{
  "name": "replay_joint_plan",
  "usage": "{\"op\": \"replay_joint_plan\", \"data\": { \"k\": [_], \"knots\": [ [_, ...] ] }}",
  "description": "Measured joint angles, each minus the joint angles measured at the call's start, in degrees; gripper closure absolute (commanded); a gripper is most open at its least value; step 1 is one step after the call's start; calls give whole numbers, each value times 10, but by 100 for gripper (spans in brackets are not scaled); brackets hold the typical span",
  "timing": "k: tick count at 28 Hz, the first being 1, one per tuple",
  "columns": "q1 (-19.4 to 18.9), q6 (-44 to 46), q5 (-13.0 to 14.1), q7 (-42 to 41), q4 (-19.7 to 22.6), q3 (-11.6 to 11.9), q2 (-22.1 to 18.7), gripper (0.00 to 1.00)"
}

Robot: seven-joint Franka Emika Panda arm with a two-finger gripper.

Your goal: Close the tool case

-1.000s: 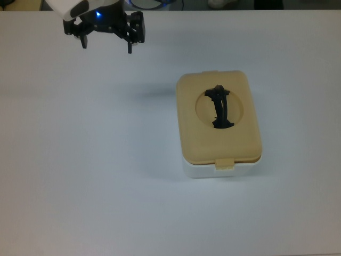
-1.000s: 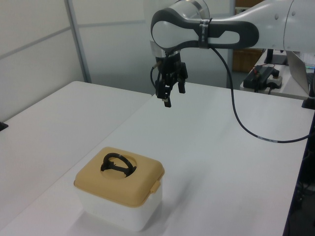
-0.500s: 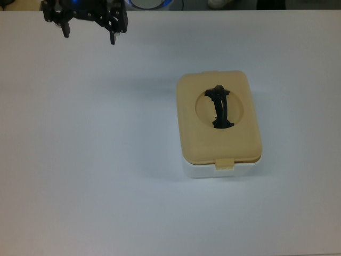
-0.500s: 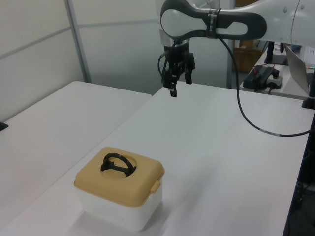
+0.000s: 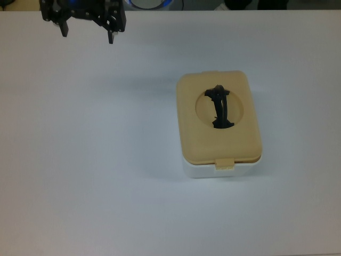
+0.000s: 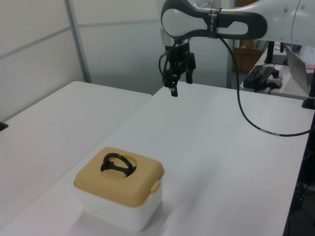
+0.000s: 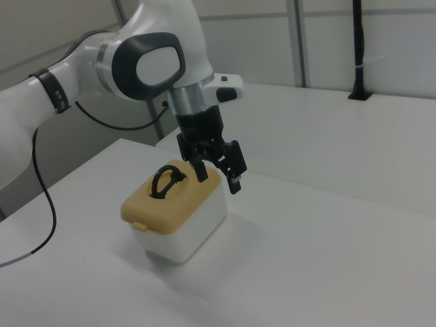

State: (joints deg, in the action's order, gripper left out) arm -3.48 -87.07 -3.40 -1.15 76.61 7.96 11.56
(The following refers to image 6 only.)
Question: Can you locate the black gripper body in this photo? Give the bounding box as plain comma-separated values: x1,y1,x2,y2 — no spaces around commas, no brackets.
164,42,191,69

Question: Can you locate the tan lid with black handle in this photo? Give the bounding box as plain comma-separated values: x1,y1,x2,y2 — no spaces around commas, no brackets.
73,147,165,207

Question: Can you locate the black electronic box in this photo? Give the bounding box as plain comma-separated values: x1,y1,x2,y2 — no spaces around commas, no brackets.
243,65,281,93

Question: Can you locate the black monitor stand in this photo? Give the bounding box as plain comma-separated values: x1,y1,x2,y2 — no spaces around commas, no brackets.
264,40,288,66

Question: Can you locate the beige button device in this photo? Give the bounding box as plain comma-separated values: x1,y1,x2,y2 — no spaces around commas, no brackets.
267,74,284,89

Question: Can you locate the grey laptop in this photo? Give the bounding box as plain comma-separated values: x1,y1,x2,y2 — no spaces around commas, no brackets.
284,43,315,94

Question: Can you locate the dark strap around arm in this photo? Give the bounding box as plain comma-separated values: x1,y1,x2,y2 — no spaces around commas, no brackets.
207,8,222,39

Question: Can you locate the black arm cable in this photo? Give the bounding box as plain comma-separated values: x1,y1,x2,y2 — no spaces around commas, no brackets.
158,36,312,137

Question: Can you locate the grey partition post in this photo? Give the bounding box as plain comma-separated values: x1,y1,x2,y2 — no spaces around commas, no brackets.
65,0,92,84

